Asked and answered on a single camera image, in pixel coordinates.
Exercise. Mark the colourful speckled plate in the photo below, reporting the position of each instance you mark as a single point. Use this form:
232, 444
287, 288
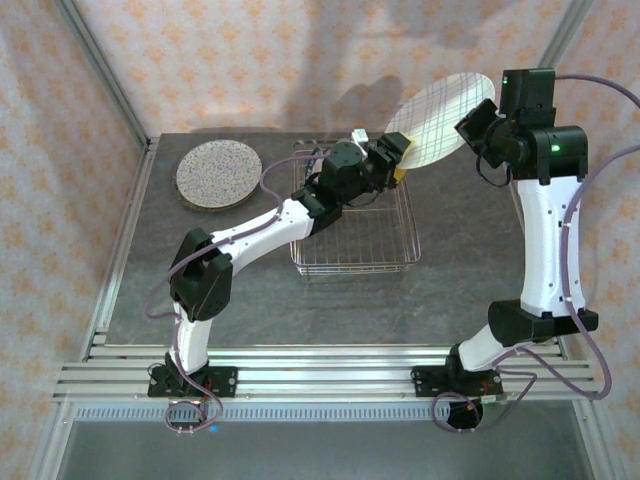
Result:
217, 172

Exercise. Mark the aluminium corner post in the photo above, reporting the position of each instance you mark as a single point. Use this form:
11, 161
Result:
107, 80
568, 25

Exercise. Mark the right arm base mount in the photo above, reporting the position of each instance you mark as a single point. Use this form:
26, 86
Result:
425, 382

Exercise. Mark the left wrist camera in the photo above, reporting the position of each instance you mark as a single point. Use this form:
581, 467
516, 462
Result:
361, 137

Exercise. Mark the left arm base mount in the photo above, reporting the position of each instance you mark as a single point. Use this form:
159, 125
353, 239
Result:
225, 382

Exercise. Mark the plaid lined plate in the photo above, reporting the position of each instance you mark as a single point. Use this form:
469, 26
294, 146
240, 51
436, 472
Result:
440, 115

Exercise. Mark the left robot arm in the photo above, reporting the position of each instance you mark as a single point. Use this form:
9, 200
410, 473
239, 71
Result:
250, 240

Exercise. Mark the green circuit board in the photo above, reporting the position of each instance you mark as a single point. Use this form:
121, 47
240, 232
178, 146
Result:
492, 399

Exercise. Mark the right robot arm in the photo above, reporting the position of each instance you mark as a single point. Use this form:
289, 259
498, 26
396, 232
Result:
545, 250

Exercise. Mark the aluminium rail frame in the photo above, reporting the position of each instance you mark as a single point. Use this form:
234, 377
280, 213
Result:
325, 375

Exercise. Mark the aluminium frame leg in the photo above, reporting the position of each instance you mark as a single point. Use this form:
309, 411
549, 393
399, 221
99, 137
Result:
50, 450
591, 450

